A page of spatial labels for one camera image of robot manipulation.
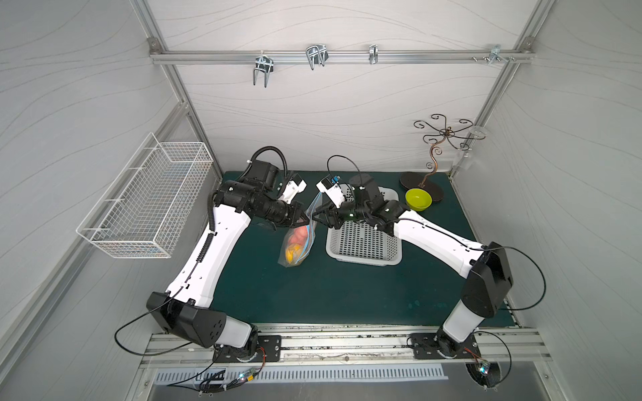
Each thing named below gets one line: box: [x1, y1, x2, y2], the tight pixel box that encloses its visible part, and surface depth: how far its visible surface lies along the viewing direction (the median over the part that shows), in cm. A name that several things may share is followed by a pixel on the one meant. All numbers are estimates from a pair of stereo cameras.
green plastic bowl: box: [405, 187, 434, 212], surface depth 110 cm
